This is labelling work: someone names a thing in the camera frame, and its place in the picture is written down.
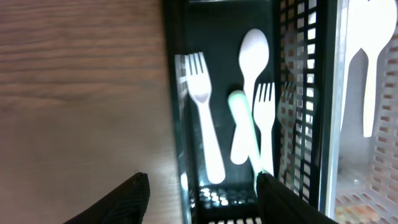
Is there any white spoon group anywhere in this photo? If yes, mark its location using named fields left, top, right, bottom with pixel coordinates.
left=230, top=29, right=269, bottom=165

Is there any white spoon crossed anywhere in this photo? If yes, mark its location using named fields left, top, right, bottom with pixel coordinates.
left=341, top=0, right=397, bottom=138

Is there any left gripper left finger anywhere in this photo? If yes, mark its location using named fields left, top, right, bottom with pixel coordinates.
left=66, top=172, right=150, bottom=224

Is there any white fork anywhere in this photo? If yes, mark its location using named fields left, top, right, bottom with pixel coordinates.
left=253, top=83, right=275, bottom=176
left=185, top=52, right=226, bottom=184

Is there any clear plastic basket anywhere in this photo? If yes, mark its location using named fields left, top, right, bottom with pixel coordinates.
left=326, top=1, right=397, bottom=223

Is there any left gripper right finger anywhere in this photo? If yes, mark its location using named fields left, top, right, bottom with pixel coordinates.
left=256, top=173, right=337, bottom=224

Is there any black plastic basket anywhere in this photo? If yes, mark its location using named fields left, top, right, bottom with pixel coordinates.
left=162, top=0, right=337, bottom=223

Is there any mint green fork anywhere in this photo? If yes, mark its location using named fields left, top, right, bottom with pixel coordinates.
left=228, top=90, right=263, bottom=175

